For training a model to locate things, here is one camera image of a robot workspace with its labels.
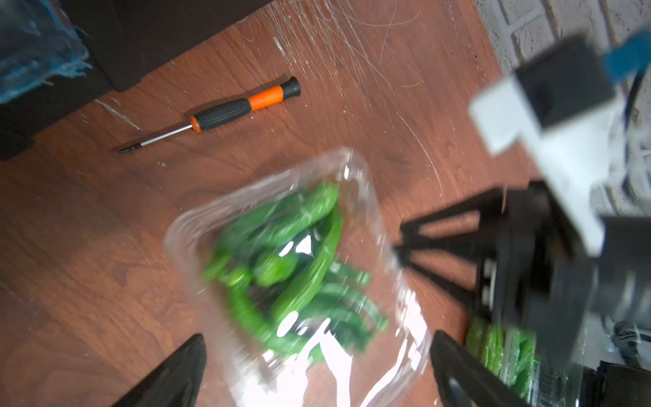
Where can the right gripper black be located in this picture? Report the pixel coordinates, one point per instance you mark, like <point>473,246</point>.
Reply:
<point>546,282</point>

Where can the clear pepper container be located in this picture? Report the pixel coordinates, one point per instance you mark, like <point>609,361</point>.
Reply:
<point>301,298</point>
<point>512,355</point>

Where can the black toolbox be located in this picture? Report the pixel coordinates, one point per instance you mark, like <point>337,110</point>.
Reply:
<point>57,56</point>

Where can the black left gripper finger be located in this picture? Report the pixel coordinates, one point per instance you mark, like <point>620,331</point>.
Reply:
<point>175,382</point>

